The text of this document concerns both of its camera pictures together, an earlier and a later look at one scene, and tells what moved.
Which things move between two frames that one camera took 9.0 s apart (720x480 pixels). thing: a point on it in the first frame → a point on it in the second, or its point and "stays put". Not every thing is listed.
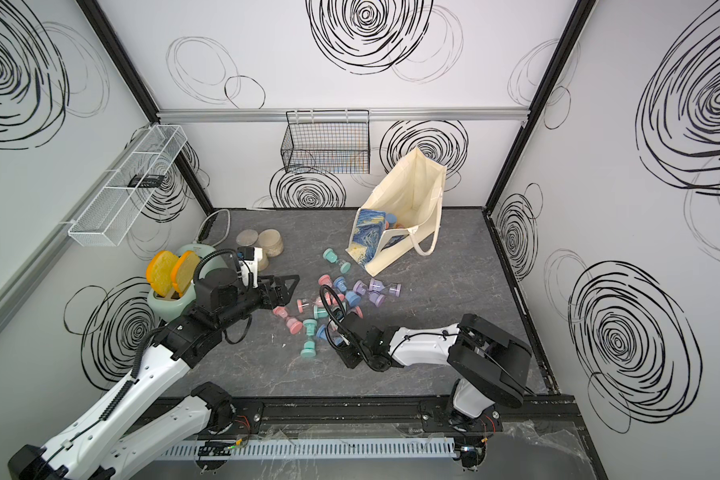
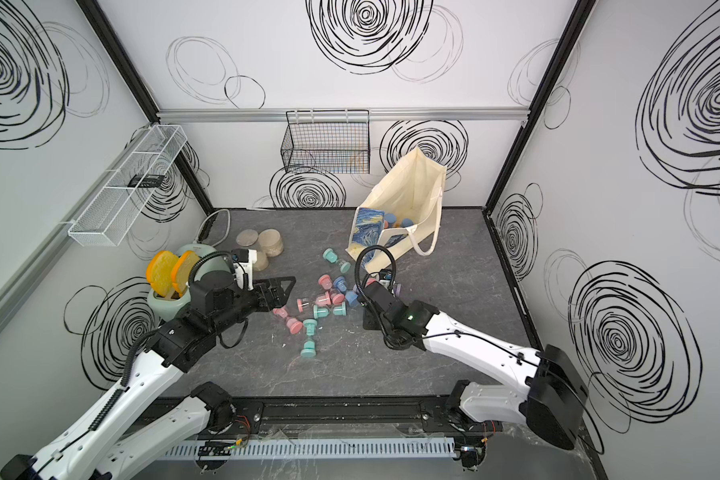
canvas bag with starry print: [403, 208] stays put
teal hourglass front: [308, 350] stays put
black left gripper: [282, 297] stays put
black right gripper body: [350, 356] → [369, 322]
